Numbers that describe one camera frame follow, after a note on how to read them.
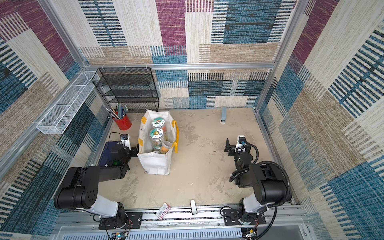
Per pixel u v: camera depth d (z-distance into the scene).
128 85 1.08
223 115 1.09
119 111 1.05
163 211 0.76
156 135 0.85
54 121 0.70
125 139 0.81
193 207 0.74
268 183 0.46
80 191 0.46
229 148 0.81
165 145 0.84
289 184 0.43
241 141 0.75
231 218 0.73
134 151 0.85
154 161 0.77
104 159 0.94
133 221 0.73
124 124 1.05
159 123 0.91
